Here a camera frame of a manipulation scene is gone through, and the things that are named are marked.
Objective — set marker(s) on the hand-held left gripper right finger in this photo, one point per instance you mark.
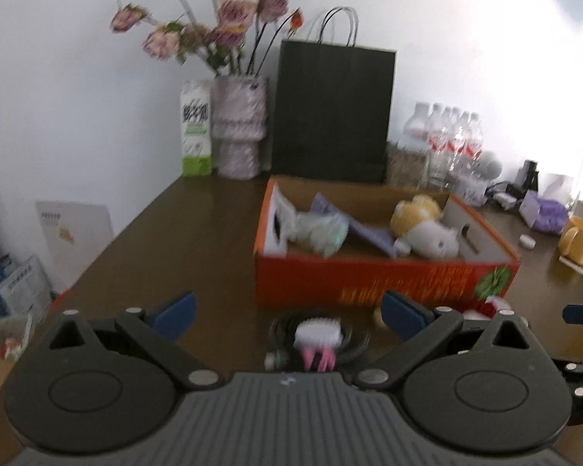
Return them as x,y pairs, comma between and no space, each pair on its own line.
403,315

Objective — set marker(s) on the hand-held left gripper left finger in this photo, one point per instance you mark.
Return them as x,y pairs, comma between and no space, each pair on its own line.
175,315

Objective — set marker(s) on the red cardboard box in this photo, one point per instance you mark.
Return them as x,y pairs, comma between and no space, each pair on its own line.
345,281

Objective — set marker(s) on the yellow white alpaca plush toy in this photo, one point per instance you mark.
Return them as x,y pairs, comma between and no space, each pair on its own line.
432,240

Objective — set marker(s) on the purple cloth pouch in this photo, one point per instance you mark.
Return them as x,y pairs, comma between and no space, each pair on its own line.
369,235

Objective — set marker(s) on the pale green plastic bag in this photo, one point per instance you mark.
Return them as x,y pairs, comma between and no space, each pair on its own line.
320,230

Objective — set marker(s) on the brown wooden desktop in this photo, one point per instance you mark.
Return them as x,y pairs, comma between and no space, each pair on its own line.
175,252

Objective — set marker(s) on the black desktop device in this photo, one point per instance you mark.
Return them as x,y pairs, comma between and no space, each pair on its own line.
529,179

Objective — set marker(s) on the thin white stick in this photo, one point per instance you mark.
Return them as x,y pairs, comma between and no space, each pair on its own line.
573,267

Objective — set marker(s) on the yellow mug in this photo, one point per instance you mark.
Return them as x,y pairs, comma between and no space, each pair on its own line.
580,240

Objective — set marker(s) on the white pink brush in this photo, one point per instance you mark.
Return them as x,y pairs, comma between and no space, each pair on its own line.
318,332

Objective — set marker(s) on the small white cap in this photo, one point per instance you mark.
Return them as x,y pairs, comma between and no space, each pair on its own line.
527,241

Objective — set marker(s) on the purple tissue pack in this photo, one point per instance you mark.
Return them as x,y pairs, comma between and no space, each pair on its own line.
546,213

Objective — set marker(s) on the white printed board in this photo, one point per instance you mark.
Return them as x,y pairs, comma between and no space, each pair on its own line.
77,238

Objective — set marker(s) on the white charger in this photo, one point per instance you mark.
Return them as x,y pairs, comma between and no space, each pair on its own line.
504,199

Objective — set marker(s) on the small white patterned carton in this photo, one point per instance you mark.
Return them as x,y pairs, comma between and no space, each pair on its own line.
473,189

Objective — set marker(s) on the clear drinking glass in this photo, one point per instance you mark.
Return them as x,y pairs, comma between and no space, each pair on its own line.
437,174

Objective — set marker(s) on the clear cereal jar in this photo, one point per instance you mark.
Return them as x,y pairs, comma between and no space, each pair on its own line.
405,165

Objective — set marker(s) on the blue white cartons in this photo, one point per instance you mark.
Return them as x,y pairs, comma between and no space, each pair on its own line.
14,286

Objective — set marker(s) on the white round device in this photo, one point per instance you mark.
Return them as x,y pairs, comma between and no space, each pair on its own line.
489,165

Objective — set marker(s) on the group of red-label water bottles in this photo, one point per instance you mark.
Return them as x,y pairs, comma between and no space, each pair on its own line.
459,141

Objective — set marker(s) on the white green milk carton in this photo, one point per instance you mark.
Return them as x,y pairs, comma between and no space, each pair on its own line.
196,126

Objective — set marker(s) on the large clear plastic bottle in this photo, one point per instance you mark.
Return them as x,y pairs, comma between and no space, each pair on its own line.
418,124

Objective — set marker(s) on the purple textured vase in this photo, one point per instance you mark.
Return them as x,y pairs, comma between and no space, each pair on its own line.
238,126

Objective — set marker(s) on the black paper bag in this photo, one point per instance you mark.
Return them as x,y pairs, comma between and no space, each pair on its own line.
330,116

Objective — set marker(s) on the dried pink rose bouquet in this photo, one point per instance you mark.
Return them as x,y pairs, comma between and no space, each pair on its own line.
233,12

